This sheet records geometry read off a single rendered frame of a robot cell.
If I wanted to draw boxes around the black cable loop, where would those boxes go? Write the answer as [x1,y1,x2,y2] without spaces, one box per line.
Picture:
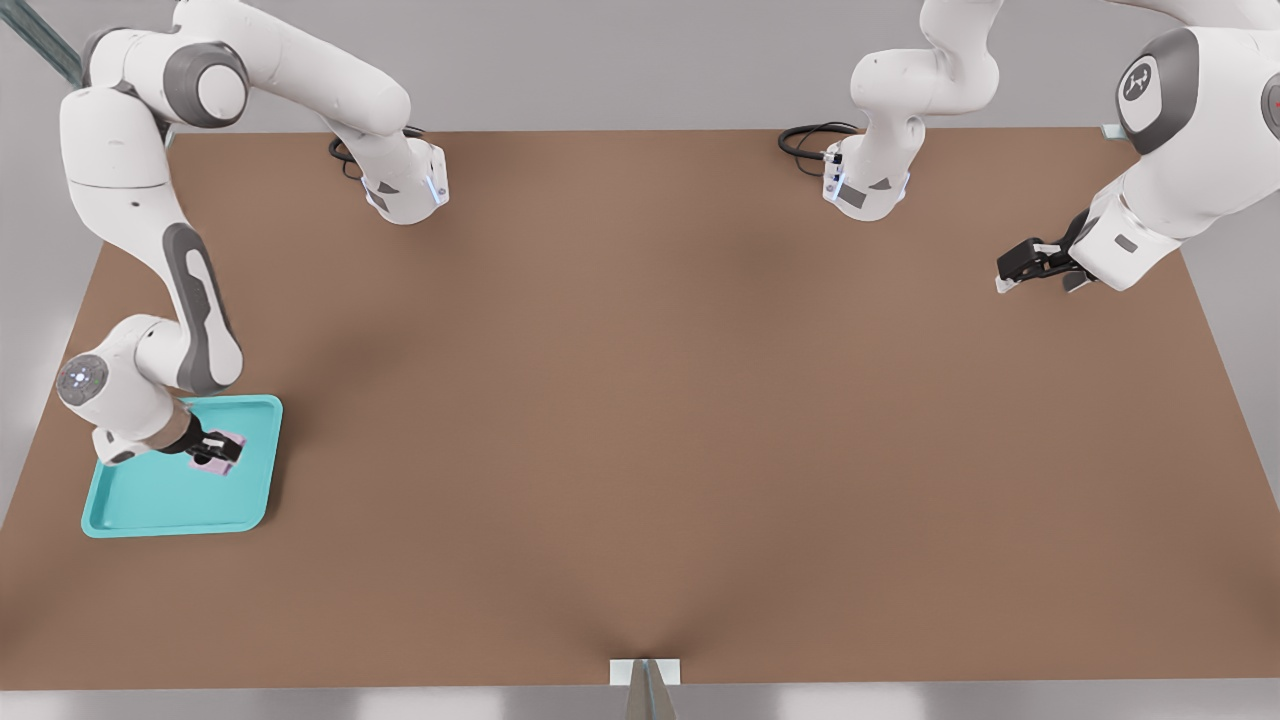
[328,124,429,183]
[777,121,865,182]

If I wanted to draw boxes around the pale blue-green tray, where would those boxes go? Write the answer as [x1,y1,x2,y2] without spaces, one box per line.
[80,394,285,540]

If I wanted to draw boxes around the pale lilac phone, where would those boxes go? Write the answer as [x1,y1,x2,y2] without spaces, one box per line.
[187,430,249,477]

